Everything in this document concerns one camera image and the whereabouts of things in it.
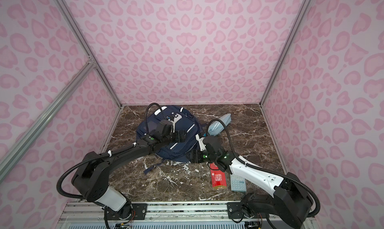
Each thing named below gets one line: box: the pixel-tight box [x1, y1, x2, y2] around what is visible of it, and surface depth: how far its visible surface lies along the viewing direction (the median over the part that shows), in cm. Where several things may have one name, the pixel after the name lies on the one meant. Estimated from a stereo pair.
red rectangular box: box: [209, 162, 228, 190], surface depth 85 cm
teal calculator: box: [230, 174, 247, 192], surface depth 82 cm
